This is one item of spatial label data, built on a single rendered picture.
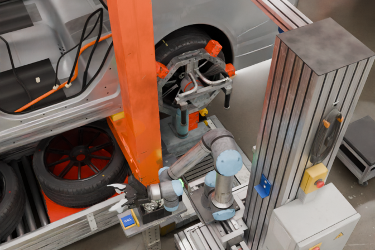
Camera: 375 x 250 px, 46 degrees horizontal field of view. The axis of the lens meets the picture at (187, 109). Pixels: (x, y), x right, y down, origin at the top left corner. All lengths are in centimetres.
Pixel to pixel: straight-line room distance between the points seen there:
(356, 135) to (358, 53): 213
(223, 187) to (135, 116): 63
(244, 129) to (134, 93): 188
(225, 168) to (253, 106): 228
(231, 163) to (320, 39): 67
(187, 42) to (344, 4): 321
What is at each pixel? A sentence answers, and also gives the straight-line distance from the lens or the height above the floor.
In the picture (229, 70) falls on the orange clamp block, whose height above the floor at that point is 88.
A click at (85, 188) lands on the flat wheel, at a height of 50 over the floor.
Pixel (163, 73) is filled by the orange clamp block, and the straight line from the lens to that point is 289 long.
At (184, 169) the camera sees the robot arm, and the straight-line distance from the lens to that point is 217.
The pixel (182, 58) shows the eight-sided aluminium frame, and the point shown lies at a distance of 294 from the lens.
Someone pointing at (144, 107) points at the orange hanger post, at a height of 128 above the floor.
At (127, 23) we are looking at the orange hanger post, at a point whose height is 184.
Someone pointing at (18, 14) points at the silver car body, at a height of 80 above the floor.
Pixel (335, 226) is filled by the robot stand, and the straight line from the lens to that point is 210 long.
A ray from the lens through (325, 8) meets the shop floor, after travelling 567.
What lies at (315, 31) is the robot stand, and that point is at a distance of 168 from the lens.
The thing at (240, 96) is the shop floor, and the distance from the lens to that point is 427.
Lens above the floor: 299
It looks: 46 degrees down
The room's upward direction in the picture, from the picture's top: straight up
